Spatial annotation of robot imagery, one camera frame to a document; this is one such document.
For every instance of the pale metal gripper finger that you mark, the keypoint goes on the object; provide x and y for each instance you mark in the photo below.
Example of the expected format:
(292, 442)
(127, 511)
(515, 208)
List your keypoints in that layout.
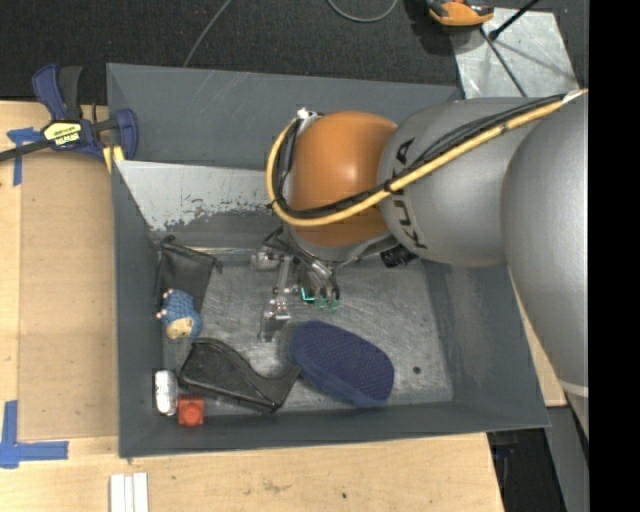
(262, 260)
(278, 312)

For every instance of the red toy block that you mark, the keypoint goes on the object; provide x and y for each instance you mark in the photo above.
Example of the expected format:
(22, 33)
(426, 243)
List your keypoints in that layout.
(191, 411)

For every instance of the grey metal bin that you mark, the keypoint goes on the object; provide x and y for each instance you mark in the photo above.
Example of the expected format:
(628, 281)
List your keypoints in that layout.
(200, 120)

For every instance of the black curved plastic piece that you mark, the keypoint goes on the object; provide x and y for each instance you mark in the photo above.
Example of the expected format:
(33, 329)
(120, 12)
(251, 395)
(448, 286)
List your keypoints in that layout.
(220, 370)

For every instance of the blue toy animal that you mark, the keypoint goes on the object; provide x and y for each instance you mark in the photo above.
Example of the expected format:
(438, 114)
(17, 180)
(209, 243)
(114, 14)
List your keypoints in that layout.
(180, 310)

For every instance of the black cloth pouch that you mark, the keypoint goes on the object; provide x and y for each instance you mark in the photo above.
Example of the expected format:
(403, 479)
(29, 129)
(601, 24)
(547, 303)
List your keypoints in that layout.
(182, 272)

